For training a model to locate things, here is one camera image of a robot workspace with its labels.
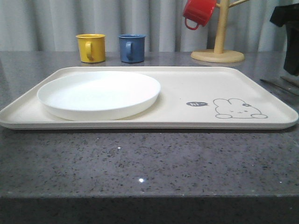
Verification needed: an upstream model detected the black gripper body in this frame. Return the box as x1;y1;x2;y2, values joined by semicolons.
270;6;299;76

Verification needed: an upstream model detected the silver chopstick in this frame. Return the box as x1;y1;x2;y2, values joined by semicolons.
280;76;299;87
260;79;299;95

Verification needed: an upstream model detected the white round plate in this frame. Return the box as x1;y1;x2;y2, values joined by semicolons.
37;71;161;121

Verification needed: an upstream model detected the wooden mug tree stand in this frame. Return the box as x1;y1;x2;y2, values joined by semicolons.
191;0;248;63

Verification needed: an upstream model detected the red mug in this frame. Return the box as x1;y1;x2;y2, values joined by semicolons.
183;0;217;30

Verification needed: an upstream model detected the cream rabbit tray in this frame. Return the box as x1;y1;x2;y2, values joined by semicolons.
0;67;299;130

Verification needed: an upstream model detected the blue mug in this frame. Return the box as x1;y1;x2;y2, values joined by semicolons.
119;34;146;63

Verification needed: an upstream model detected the yellow mug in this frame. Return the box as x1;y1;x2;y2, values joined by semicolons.
76;34;106;63

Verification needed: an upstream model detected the grey curtain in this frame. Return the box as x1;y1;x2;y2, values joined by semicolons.
0;0;292;53

